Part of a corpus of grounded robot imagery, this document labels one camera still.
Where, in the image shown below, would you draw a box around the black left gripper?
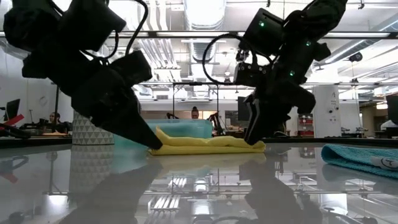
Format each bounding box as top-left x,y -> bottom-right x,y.
21,51 -> 164,149

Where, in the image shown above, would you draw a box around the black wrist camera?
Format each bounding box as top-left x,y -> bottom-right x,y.
110,50 -> 154,88
233,60 -> 273,87

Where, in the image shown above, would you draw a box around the succulent in triangle-pattern pot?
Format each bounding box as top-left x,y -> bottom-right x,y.
72,110 -> 115,146

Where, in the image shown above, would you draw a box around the teal plastic tray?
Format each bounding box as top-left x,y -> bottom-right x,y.
113,118 -> 214,149

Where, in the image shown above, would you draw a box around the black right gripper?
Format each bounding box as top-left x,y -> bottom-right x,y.
244,40 -> 332,146

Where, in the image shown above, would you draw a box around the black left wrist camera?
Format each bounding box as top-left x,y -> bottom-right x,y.
110,50 -> 154,88

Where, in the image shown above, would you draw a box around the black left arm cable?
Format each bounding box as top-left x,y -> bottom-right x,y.
80,0 -> 149,62

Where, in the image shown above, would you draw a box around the white pillar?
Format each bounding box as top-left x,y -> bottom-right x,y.
312,85 -> 341,139

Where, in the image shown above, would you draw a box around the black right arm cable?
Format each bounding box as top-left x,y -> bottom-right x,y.
201,32 -> 259,86

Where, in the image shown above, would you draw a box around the red storage shelf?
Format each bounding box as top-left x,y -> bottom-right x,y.
297,113 -> 315,138

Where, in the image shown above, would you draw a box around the red bar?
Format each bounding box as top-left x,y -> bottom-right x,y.
0,114 -> 25,128

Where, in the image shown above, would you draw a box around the teal microfiber towel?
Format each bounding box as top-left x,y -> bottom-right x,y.
321,143 -> 398,180

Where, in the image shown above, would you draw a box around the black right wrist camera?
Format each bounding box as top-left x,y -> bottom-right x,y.
233,60 -> 273,87

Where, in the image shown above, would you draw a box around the black monitor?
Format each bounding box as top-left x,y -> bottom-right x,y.
3,98 -> 21,121
238,96 -> 251,122

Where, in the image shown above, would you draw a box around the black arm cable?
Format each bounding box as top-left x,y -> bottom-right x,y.
201,32 -> 259,86
80,0 -> 149,62

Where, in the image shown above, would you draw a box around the yellow microfiber towel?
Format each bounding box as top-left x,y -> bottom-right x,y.
148,126 -> 267,156

